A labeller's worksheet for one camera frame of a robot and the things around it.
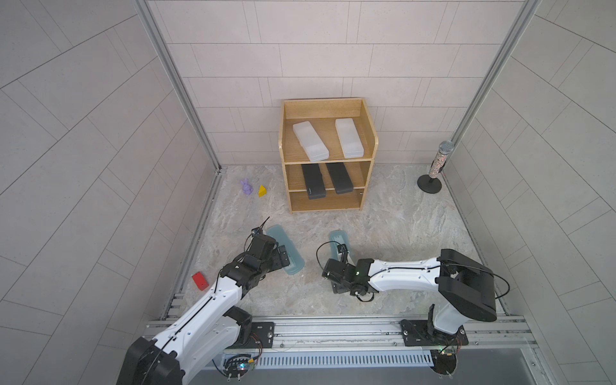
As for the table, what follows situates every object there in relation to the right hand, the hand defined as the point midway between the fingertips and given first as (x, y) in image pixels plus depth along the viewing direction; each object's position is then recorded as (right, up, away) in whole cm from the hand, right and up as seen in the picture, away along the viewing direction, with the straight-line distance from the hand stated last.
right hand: (342, 283), depth 85 cm
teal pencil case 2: (+1, +15, +7) cm, 16 cm away
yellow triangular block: (-34, +33, +20) cm, 51 cm away
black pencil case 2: (0, +39, +6) cm, 39 cm away
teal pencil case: (-16, +8, 0) cm, 18 cm away
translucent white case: (-10, +48, -6) cm, 49 cm away
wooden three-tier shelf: (-5, +48, -5) cm, 49 cm away
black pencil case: (-10, +36, +4) cm, 38 cm away
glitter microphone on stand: (+42, +36, +23) cm, 60 cm away
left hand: (-22, +11, 0) cm, 24 cm away
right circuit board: (+28, -16, -16) cm, 36 cm away
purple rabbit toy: (-40, +34, +18) cm, 55 cm away
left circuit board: (-32, -16, -18) cm, 40 cm away
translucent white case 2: (+2, +52, -2) cm, 52 cm away
